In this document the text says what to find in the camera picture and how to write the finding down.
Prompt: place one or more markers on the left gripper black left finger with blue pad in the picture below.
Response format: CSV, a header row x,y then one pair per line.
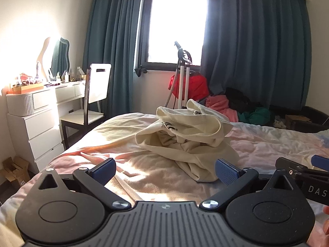
x,y
93,181

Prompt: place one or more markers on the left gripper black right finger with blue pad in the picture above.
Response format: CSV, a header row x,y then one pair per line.
x,y
238,182

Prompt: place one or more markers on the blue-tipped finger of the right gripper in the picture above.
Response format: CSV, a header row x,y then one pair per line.
x,y
320,162

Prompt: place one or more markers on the cream zip-up sweat garment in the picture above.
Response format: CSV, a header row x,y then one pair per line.
x,y
194,137

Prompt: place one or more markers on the green clothes heap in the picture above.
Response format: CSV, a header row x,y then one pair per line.
x,y
260,116

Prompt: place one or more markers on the pink clothes pile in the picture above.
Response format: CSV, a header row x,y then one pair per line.
x,y
220,103

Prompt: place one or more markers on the black clothes pile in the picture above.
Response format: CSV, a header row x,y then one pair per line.
x,y
241,103

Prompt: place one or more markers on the person's hand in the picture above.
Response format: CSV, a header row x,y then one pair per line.
x,y
319,234

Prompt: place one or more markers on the black sofa bench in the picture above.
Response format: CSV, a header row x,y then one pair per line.
x,y
306,120

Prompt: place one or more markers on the pastel pink bed sheet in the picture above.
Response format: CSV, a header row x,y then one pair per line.
x,y
142,175

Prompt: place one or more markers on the white dresser with drawers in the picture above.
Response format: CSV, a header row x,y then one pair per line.
x,y
34,125

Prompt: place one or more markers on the open cardboard box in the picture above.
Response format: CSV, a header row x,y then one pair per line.
x,y
15,170

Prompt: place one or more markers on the red cloth on steamer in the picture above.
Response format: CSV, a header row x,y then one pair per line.
x,y
197,87

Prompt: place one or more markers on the white and black chair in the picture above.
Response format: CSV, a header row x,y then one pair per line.
x,y
96,90

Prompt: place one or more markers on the orange tray on dresser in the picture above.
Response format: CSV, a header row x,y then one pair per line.
x,y
25,88

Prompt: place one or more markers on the garment steamer on pole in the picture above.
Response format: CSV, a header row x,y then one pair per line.
x,y
183,75

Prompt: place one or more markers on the right teal curtain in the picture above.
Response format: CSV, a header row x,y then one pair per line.
x,y
259,47

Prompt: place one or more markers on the teal curtain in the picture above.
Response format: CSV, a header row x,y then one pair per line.
x,y
111,39
259,47

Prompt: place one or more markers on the left teal curtain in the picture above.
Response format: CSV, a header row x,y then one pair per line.
x,y
111,39

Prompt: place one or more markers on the wavy frame vanity mirror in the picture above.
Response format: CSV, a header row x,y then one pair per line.
x,y
53,61

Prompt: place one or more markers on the dark window frame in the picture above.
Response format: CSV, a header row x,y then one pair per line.
x,y
167,24

